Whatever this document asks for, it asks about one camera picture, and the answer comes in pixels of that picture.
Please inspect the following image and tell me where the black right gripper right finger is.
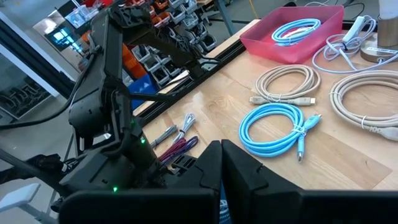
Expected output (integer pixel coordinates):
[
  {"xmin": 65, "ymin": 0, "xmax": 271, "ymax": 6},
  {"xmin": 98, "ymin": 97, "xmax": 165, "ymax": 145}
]
[{"xmin": 221, "ymin": 139, "xmax": 303, "ymax": 224}]

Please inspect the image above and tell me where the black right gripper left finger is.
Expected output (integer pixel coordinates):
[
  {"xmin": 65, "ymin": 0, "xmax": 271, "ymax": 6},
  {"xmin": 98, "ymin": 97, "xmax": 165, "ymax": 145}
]
[{"xmin": 172, "ymin": 139, "xmax": 223, "ymax": 224}]

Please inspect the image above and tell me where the white short USB cable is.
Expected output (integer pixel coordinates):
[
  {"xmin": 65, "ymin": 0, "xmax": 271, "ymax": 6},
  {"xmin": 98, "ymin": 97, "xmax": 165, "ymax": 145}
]
[{"xmin": 171, "ymin": 112, "xmax": 197, "ymax": 145}]

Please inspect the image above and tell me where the grey short USB cable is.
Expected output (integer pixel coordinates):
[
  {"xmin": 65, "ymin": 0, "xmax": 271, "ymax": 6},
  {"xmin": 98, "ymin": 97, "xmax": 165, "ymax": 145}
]
[{"xmin": 149, "ymin": 124, "xmax": 178, "ymax": 149}]

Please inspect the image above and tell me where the light blue cable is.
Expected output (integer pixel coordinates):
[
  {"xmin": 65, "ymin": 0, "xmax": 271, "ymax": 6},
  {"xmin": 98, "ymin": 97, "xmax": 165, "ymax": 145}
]
[
  {"xmin": 271, "ymin": 17, "xmax": 322, "ymax": 48},
  {"xmin": 238, "ymin": 103, "xmax": 323, "ymax": 164}
]

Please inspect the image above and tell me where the large beige cable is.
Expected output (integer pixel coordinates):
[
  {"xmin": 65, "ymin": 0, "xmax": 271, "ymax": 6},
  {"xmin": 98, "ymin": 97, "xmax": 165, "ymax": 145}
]
[{"xmin": 328, "ymin": 69, "xmax": 398, "ymax": 143}]

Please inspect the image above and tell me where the small beige cable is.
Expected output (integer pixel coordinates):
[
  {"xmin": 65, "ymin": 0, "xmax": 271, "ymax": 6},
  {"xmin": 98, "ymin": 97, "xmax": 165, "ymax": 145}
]
[{"xmin": 248, "ymin": 63, "xmax": 322, "ymax": 107}]

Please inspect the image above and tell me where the blue storage bin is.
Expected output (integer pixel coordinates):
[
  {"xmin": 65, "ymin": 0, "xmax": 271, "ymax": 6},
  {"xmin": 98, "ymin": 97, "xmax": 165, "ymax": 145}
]
[{"xmin": 127, "ymin": 73, "xmax": 160, "ymax": 110}]

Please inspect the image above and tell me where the white plastic object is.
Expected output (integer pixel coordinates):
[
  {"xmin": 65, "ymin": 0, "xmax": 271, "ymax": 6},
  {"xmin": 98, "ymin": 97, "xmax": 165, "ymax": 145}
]
[{"xmin": 0, "ymin": 182, "xmax": 42, "ymax": 224}]

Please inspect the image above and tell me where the parts bin shelf rack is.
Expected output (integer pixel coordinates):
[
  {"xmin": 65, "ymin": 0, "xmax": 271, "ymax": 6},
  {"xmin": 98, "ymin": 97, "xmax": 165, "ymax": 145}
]
[{"xmin": 63, "ymin": 0, "xmax": 219, "ymax": 110}]

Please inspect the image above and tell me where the red plastic bin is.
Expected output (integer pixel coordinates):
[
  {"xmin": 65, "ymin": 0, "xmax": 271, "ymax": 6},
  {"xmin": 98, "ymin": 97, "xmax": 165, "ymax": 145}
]
[{"xmin": 239, "ymin": 5, "xmax": 346, "ymax": 65}]

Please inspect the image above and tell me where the grey metal table leg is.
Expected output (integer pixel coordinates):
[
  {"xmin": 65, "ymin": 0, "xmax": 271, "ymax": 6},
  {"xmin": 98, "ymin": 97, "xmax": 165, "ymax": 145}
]
[{"xmin": 213, "ymin": 0, "xmax": 238, "ymax": 35}]

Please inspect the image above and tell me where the brass table lamp white shade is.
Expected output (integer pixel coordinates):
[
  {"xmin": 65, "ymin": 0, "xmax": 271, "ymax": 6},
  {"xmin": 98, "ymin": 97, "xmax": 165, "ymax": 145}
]
[{"xmin": 359, "ymin": 0, "xmax": 398, "ymax": 63}]

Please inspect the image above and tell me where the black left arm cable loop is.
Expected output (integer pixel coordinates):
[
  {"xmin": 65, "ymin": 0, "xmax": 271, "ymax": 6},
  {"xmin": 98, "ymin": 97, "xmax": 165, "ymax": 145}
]
[{"xmin": 0, "ymin": 46, "xmax": 96, "ymax": 132}]

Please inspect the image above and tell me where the white lamp cord with switch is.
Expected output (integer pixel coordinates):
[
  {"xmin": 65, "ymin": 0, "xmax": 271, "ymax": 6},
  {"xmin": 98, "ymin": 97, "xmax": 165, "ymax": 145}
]
[{"xmin": 311, "ymin": 15, "xmax": 398, "ymax": 75}]

